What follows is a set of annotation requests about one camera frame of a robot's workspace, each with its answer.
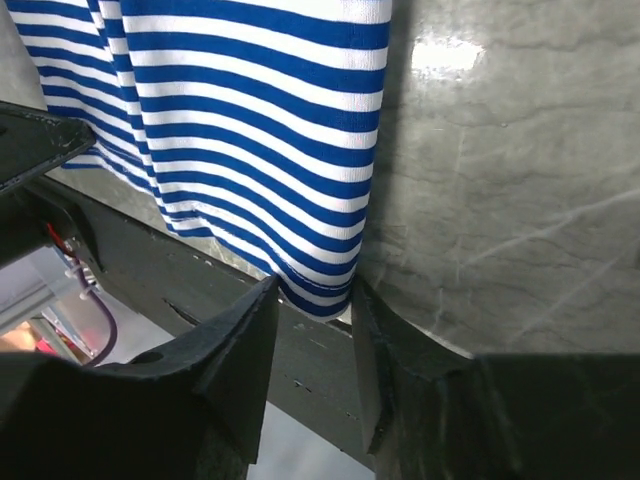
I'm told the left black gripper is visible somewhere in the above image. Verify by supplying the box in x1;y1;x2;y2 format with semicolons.
1;101;103;269

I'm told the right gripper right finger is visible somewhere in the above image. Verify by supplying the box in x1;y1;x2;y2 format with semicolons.
352;280;639;479

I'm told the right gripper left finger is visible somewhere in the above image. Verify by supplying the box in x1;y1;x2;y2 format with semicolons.
1;277;279;479

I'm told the blue white striped tank top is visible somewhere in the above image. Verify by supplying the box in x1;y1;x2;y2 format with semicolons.
7;1;392;321

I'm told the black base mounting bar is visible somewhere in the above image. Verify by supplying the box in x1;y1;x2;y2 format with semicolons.
27;177;372;467

